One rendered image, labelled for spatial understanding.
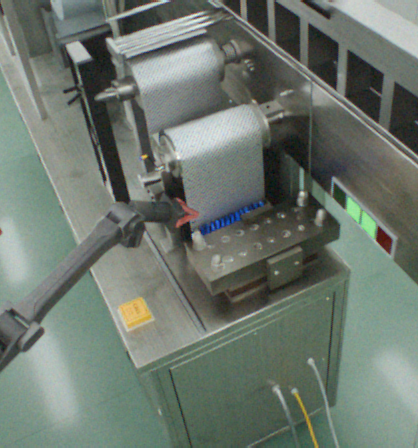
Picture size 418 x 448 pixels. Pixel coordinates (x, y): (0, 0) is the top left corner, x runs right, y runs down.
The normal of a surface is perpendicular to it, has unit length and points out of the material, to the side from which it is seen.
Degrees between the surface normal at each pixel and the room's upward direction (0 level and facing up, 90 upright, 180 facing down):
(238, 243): 0
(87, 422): 0
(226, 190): 90
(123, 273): 0
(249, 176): 90
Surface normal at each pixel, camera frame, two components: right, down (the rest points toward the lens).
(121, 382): -0.10, -0.71
